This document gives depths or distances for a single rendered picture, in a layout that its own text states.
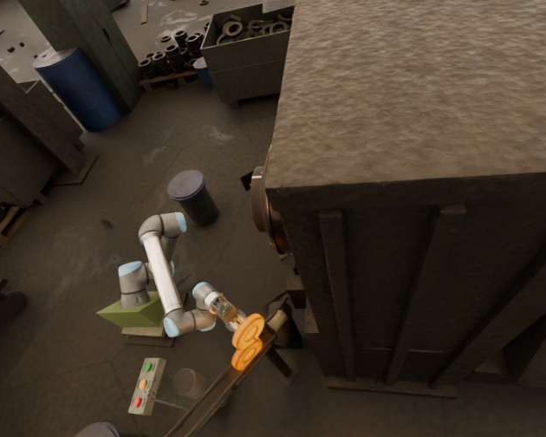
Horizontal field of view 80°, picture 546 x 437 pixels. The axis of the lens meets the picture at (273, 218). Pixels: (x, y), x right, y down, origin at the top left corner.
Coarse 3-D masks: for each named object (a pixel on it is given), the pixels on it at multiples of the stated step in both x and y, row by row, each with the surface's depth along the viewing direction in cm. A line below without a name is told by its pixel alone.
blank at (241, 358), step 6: (258, 342) 142; (252, 348) 139; (258, 348) 144; (234, 354) 136; (240, 354) 135; (246, 354) 138; (252, 354) 144; (234, 360) 136; (240, 360) 136; (246, 360) 142; (234, 366) 137; (240, 366) 139
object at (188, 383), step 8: (176, 376) 162; (184, 376) 161; (192, 376) 160; (200, 376) 168; (176, 384) 159; (184, 384) 159; (192, 384) 158; (200, 384) 164; (208, 384) 173; (176, 392) 158; (184, 392) 156; (192, 392) 159; (200, 392) 166
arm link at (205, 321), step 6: (192, 312) 150; (198, 312) 151; (204, 312) 150; (210, 312) 151; (198, 318) 149; (204, 318) 150; (210, 318) 152; (216, 318) 156; (198, 324) 149; (204, 324) 151; (210, 324) 153; (204, 330) 153
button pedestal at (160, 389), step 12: (156, 360) 159; (144, 372) 159; (156, 372) 156; (156, 384) 154; (168, 384) 169; (144, 396) 150; (156, 396) 158; (168, 396) 169; (180, 396) 180; (132, 408) 150; (144, 408) 147; (180, 408) 200
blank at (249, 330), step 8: (248, 320) 127; (256, 320) 129; (240, 328) 126; (248, 328) 126; (256, 328) 134; (240, 336) 125; (248, 336) 134; (256, 336) 136; (240, 344) 128; (248, 344) 134
